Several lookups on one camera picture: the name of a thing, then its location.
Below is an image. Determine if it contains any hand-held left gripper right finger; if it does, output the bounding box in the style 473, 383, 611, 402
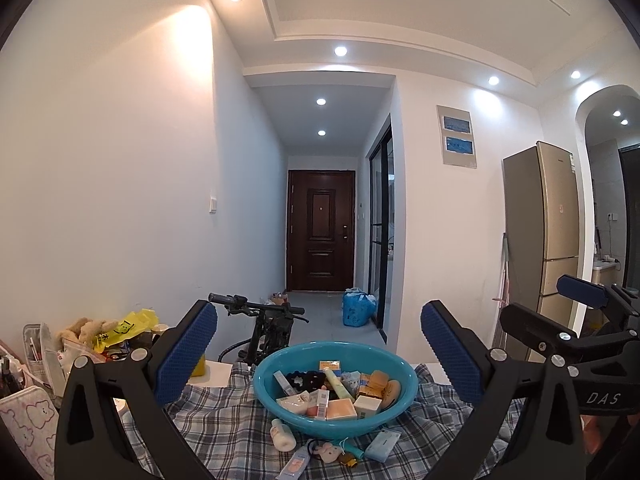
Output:
420, 300, 587, 480

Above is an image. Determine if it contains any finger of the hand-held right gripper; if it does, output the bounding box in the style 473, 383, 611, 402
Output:
499, 302, 640, 367
556, 274, 640, 320

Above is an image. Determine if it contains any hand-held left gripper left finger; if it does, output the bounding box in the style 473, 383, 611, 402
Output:
54, 299, 220, 480

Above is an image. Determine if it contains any blue plastic basin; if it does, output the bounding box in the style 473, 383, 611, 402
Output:
252, 341, 418, 440

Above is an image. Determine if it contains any person's right hand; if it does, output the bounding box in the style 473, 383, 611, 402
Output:
580, 412, 631, 456

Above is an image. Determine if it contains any wooden vanity cabinet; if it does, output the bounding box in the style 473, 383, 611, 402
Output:
591, 255, 623, 301

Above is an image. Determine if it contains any yellow plastic bag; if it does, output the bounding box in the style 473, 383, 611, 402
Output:
92, 308, 161, 353

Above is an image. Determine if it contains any plaid cloth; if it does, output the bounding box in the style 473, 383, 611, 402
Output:
117, 361, 516, 480

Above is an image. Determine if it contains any gold refrigerator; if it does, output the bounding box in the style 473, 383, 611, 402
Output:
502, 141, 592, 363

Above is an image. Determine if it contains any folded drying rack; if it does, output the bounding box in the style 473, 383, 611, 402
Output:
492, 232, 513, 348

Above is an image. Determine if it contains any black bicycle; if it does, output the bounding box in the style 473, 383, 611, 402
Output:
208, 292, 310, 366

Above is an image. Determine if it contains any small white carton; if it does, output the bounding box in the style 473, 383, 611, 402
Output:
354, 395, 383, 418

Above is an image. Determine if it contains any blue woven bag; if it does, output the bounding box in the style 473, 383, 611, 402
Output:
342, 287, 379, 329

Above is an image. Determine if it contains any beige plush toy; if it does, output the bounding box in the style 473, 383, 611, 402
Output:
54, 317, 118, 348

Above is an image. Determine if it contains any clear zip bag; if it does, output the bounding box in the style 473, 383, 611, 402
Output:
60, 337, 108, 376

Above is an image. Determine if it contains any blue packet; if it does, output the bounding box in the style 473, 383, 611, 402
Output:
364, 429, 402, 462

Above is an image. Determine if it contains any black plush toy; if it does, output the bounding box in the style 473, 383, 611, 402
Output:
286, 370, 326, 392

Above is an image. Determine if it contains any cream green tube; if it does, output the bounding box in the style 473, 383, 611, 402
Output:
322, 366, 351, 403

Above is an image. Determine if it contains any small white bottle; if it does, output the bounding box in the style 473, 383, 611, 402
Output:
270, 419, 297, 452

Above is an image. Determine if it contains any orange white carton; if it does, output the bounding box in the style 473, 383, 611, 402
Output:
325, 399, 358, 422

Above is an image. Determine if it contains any black framed glass door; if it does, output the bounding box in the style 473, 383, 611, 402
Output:
367, 124, 396, 346

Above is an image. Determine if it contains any clear mesh pencil case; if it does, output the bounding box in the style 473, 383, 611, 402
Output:
22, 322, 68, 396

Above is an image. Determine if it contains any blue white tube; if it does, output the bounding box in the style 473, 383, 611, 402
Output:
277, 447, 313, 478

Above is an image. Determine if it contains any pink bear print pouch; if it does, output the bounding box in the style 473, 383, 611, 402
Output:
0, 385, 58, 478

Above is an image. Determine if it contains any grey electrical panel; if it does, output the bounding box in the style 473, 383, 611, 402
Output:
436, 105, 478, 169

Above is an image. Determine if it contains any dark brown door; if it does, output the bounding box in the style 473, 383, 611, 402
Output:
286, 170, 357, 292

